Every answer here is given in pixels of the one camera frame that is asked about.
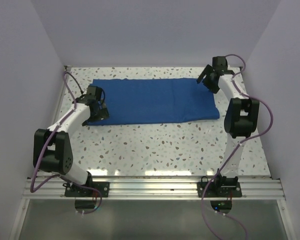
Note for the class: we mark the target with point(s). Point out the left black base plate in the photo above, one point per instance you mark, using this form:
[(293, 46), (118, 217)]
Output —
[(96, 189)]

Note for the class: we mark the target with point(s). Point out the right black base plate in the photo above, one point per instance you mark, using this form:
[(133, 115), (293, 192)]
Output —
[(220, 187)]

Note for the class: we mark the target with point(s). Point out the aluminium mounting rail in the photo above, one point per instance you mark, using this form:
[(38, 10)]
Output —
[(161, 188)]

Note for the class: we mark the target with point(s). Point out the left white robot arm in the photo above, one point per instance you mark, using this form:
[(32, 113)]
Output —
[(52, 151)]

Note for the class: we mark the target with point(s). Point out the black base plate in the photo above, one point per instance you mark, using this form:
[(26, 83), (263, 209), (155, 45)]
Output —
[(96, 189), (220, 187)]

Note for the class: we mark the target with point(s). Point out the blue surgical cloth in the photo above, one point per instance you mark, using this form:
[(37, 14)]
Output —
[(155, 101)]

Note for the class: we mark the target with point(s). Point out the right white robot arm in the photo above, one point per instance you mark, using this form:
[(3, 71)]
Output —
[(240, 120)]

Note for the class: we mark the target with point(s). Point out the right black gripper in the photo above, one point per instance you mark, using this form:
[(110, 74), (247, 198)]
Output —
[(213, 88)]

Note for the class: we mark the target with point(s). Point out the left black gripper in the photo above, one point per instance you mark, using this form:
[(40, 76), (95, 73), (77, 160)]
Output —
[(102, 114)]

